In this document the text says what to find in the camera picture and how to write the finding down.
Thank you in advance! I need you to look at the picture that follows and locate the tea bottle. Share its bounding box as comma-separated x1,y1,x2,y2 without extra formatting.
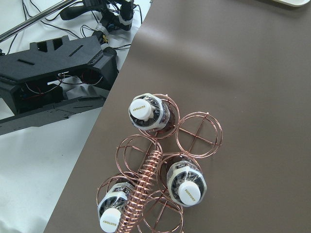
98,178,134,233
128,93,175,133
167,160,207,207

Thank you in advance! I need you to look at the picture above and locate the copper wire bottle basket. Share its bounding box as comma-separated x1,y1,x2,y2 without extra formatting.
96,94,223,233

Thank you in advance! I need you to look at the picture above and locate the black plastic device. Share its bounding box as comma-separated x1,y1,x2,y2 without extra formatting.
0,36,118,134

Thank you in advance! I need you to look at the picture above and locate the cream serving tray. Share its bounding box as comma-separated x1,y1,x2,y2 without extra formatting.
272,0,310,7

